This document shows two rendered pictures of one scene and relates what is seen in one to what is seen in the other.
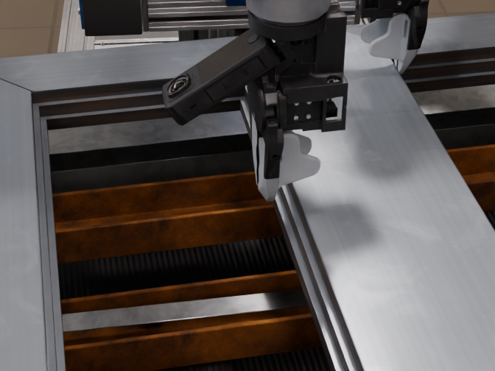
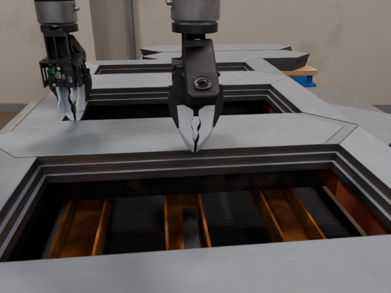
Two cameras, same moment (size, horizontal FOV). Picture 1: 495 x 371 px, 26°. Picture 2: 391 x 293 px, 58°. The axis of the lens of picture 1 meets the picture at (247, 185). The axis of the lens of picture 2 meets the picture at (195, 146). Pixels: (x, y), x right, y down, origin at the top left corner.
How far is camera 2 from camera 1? 105 cm
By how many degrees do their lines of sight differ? 72
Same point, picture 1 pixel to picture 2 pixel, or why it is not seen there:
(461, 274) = (247, 122)
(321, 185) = (176, 143)
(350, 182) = (176, 137)
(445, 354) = (298, 129)
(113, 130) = not seen: outside the picture
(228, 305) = (191, 235)
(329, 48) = not seen: hidden behind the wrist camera
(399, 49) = (81, 104)
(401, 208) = not seen: hidden behind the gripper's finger
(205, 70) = (201, 68)
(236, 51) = (201, 52)
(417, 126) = (132, 121)
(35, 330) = (327, 243)
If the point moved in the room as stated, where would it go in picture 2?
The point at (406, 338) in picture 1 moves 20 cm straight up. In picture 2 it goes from (291, 135) to (304, 32)
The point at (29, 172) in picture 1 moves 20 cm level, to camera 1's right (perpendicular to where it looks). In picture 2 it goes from (118, 257) to (153, 171)
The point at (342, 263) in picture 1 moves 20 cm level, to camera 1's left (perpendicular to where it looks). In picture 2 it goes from (241, 143) to (246, 202)
